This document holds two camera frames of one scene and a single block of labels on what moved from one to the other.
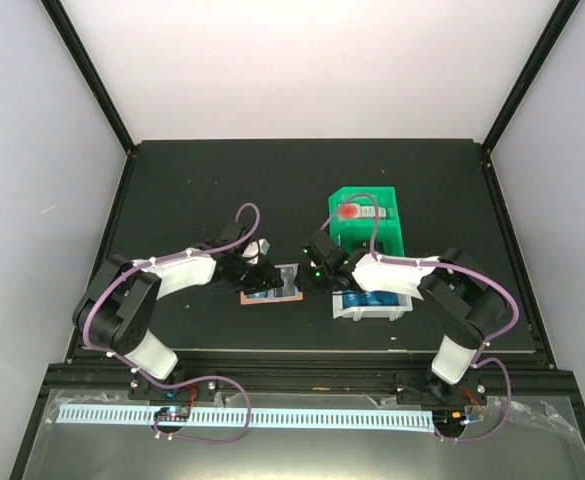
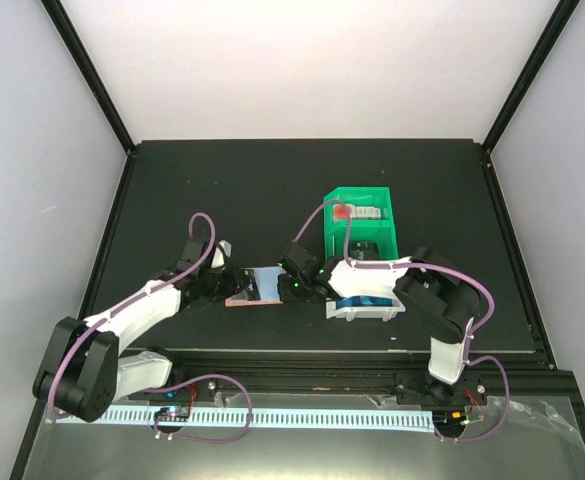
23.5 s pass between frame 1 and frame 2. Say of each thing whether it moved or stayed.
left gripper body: moved
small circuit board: stayed
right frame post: stayed
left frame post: stayed
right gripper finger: moved
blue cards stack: stayed
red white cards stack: stayed
